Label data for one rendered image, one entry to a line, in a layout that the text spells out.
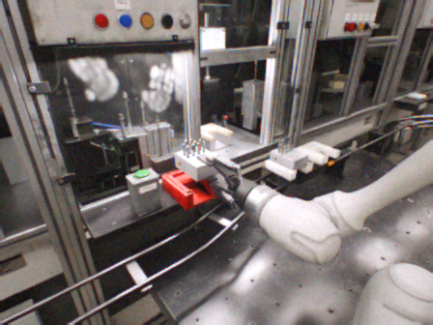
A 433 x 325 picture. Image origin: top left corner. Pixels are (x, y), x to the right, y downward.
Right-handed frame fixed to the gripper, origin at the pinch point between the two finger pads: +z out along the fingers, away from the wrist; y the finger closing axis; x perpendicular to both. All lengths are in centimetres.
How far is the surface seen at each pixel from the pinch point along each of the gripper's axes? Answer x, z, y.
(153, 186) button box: 15.3, 5.4, -3.4
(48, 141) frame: 36.0, 19.6, 10.9
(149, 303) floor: 10, 42, -104
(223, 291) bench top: 5.5, -16.3, -35.0
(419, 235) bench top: -71, -44, -35
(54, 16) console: 28, 19, 39
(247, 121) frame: -55, 38, -8
